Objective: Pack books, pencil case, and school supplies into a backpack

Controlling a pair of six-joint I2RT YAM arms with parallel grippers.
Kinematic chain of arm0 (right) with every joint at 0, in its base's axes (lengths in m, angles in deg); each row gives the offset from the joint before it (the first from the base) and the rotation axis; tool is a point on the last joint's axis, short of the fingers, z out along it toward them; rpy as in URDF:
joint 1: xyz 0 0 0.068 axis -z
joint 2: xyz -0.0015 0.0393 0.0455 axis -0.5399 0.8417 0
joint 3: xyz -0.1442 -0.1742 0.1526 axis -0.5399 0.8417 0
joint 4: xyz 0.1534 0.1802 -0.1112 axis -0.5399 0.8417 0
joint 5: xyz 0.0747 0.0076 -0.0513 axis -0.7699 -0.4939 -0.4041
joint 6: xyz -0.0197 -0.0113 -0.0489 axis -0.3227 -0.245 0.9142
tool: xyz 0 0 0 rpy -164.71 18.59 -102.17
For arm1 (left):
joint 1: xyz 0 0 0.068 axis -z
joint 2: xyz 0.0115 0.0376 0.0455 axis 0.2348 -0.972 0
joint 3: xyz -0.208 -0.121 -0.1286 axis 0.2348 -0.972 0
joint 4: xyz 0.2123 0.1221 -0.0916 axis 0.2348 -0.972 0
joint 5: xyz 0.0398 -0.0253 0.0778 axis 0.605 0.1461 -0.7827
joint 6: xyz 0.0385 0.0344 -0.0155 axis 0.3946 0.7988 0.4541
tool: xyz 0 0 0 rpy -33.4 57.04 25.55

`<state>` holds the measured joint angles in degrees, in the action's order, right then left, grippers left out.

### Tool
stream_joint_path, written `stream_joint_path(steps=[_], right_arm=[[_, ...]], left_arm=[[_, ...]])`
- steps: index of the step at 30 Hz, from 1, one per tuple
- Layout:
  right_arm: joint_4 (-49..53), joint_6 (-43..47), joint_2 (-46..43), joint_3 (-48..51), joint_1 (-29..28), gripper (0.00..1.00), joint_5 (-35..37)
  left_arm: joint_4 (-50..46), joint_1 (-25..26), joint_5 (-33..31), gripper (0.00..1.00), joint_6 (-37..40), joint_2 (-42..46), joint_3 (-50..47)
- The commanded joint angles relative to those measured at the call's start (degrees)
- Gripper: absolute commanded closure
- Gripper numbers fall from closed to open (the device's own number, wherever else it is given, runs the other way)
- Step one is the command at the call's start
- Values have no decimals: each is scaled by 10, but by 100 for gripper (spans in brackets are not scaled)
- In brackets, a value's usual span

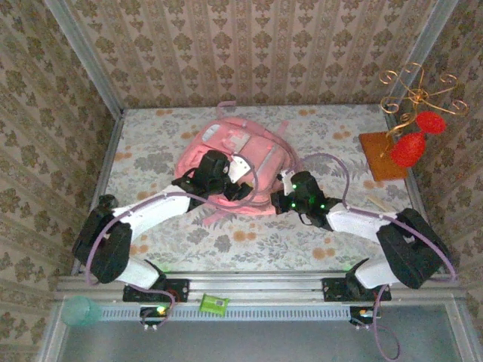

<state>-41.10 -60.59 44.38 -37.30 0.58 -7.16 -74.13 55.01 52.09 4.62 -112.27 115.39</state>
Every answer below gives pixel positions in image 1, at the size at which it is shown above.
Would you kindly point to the thin wooden stick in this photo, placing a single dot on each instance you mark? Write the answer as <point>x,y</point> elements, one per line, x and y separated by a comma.
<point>377,203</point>

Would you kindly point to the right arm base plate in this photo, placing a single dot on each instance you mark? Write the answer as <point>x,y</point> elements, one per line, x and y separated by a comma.
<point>336,289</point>

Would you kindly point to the wooden base board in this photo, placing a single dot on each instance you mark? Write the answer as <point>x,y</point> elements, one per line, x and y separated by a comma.
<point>377,158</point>

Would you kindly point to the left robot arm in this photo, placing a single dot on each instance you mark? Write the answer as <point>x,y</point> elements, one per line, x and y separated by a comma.
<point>109,249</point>

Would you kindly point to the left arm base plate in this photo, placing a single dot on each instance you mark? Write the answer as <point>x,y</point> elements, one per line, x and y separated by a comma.
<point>177,290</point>

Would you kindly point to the aluminium frame rail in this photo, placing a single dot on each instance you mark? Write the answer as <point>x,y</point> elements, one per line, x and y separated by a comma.
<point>256,286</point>

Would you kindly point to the green device on rail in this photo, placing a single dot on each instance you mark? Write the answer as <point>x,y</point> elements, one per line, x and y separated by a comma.
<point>213,302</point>

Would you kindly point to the aluminium table side rail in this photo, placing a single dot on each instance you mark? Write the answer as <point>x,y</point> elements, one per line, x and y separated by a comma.
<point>108,158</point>
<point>412,188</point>

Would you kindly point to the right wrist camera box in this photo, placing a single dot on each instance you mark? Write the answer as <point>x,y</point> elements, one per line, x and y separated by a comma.
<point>285,175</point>

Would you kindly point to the small red ornament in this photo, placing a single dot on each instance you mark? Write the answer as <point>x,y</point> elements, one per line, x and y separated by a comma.
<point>431,122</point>

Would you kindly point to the large red ornament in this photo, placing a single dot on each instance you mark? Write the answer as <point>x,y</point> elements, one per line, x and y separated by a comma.
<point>408,150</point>

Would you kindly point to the aluminium corner post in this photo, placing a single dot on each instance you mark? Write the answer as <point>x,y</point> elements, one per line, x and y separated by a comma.
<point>422,53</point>
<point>83,56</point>

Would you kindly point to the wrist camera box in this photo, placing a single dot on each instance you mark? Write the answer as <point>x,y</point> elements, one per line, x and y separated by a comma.
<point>285,175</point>
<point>238,169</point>

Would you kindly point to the floral tablecloth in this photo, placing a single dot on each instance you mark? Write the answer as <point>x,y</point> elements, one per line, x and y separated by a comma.
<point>151,128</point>

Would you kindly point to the pink backpack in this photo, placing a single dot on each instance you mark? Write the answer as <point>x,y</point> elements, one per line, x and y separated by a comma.
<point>264,166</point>

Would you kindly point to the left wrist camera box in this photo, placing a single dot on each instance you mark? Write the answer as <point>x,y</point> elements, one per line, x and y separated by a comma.
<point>238,169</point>

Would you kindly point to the teal plastic cup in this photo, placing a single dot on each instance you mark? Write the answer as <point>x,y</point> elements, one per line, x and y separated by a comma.
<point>79,311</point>

